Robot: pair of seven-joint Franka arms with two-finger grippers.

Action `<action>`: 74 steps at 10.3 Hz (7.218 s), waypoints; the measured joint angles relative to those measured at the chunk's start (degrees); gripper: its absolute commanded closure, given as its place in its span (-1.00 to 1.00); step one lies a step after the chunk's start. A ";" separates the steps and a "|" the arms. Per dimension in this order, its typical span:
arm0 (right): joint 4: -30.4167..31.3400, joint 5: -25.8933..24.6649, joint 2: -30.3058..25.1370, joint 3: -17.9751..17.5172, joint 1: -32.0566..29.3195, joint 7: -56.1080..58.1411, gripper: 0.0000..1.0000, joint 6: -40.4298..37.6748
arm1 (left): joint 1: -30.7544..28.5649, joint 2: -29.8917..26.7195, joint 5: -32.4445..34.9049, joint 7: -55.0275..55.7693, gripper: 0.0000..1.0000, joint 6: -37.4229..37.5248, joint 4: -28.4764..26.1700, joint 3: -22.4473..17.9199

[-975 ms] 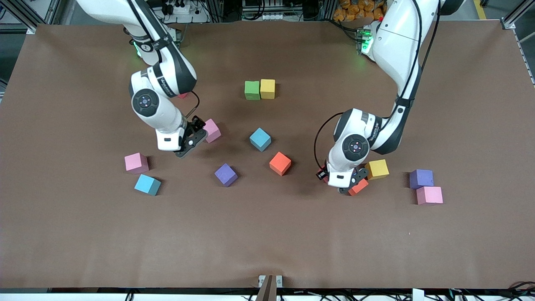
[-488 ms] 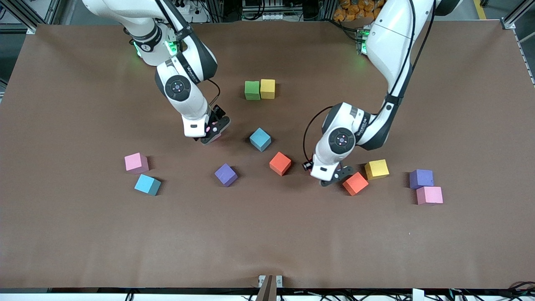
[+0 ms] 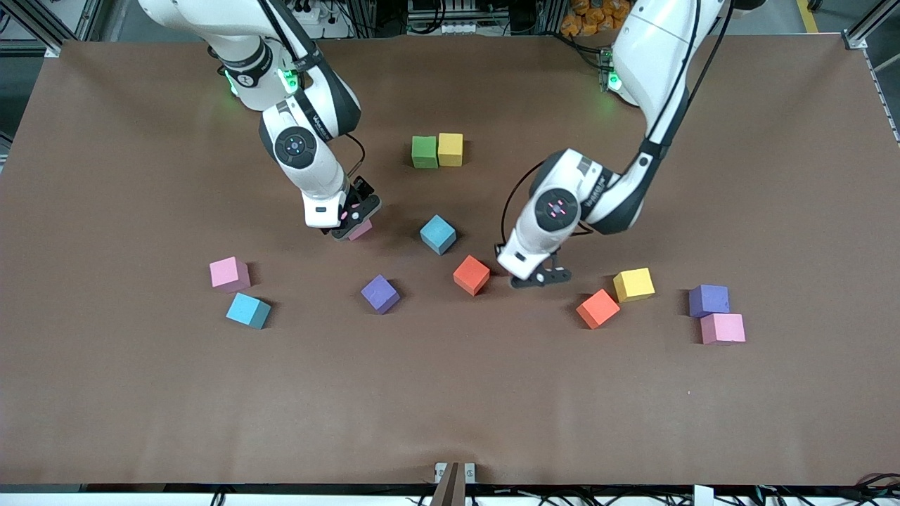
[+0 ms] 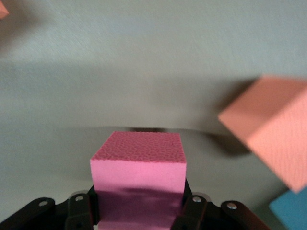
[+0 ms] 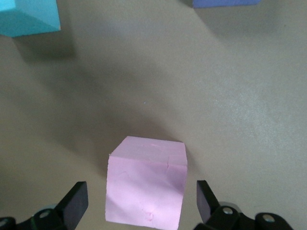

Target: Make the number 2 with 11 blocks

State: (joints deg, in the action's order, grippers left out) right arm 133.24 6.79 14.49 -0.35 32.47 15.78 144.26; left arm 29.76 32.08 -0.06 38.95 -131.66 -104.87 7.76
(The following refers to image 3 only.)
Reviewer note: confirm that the pink foam cube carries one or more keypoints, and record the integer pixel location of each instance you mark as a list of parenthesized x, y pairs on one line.
[(230, 274), (363, 231), (723, 328)]

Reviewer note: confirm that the orange foam cube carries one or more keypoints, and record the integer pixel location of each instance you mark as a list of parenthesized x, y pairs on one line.
[(598, 308), (471, 275)]

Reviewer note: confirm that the blue foam cube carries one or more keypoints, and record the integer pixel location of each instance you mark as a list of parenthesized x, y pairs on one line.
[(438, 234), (247, 310)]

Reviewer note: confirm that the green foam cube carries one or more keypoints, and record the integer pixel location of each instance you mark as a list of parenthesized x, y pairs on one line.
[(424, 152)]

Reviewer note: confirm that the yellow foam cube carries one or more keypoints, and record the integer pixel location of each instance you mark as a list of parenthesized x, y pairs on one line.
[(451, 149), (633, 284)]

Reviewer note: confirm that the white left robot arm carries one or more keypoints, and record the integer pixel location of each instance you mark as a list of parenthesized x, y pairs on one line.
[(555, 211)]

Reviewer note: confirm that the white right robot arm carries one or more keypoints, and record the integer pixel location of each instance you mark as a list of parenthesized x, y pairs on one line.
[(295, 147)]

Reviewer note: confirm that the purple foam cube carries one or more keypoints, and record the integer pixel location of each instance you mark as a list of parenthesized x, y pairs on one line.
[(380, 294), (709, 300)]

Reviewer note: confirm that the brown table cover sheet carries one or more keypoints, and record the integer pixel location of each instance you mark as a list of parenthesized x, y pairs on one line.
[(450, 393)]

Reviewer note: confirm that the white power strip with plugs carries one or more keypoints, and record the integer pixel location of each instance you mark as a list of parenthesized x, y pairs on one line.
[(334, 28)]

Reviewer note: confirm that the small white power strip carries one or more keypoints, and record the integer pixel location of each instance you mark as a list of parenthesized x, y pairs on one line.
[(458, 28)]

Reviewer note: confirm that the orange packets pile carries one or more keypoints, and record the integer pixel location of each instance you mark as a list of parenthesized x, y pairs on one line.
[(590, 17)]

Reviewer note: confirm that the silver metal bracket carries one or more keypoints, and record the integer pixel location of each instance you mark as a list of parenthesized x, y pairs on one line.
[(471, 472)]

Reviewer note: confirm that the brown camera post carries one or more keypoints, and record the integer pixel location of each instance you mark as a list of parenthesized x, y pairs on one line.
[(450, 492)]

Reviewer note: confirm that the aluminium frame profile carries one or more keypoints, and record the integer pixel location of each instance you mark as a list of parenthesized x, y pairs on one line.
[(868, 24), (49, 31)]

